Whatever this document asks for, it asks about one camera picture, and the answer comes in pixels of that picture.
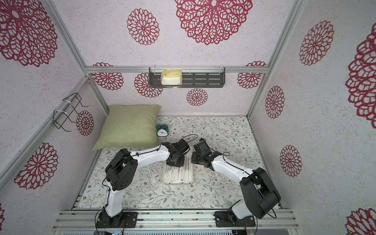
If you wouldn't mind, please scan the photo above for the straw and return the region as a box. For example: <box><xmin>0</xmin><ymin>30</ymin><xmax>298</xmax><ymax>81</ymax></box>
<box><xmin>147</xmin><ymin>165</ymin><xmax>156</xmax><ymax>185</ymax></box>

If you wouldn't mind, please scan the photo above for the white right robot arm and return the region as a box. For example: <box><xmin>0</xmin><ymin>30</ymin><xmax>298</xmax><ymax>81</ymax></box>
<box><xmin>192</xmin><ymin>139</ymin><xmax>281</xmax><ymax>223</ymax></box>

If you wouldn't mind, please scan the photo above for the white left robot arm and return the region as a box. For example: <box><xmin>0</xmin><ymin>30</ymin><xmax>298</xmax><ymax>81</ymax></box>
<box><xmin>104</xmin><ymin>139</ymin><xmax>190</xmax><ymax>218</ymax></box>

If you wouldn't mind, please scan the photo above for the white plastic storage tray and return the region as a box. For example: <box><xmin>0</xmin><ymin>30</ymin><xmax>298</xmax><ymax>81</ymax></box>
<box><xmin>162</xmin><ymin>147</ymin><xmax>194</xmax><ymax>185</ymax></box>

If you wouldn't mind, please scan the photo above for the teal alarm clock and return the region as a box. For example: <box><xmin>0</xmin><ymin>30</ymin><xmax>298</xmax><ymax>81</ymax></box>
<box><xmin>156</xmin><ymin>124</ymin><xmax>169</xmax><ymax>137</ymax></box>

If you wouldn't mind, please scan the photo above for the green linen pillow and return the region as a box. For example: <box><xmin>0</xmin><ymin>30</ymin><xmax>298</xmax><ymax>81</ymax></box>
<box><xmin>93</xmin><ymin>104</ymin><xmax>162</xmax><ymax>150</ymax></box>

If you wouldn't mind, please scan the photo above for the yellow sponge pack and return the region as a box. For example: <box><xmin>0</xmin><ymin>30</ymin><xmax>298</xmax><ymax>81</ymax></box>
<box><xmin>161</xmin><ymin>70</ymin><xmax>183</xmax><ymax>86</ymax></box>

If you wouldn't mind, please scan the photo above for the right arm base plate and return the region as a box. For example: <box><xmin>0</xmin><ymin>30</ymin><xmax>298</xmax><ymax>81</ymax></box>
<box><xmin>214</xmin><ymin>211</ymin><xmax>256</xmax><ymax>228</ymax></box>

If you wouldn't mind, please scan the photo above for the dark metal wall shelf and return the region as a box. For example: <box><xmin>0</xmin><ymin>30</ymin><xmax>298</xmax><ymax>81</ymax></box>
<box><xmin>149</xmin><ymin>67</ymin><xmax>226</xmax><ymax>88</ymax></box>

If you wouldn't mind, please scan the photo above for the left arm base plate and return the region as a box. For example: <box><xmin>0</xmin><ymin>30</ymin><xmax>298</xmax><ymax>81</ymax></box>
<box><xmin>96</xmin><ymin>211</ymin><xmax>138</xmax><ymax>229</ymax></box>

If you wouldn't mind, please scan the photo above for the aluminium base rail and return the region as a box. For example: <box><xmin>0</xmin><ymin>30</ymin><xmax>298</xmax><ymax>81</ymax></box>
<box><xmin>51</xmin><ymin>209</ymin><xmax>302</xmax><ymax>235</ymax></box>

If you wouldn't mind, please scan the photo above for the black wire wall rack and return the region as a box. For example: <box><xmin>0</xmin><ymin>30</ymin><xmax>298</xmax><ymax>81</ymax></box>
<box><xmin>52</xmin><ymin>92</ymin><xmax>89</xmax><ymax>132</ymax></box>

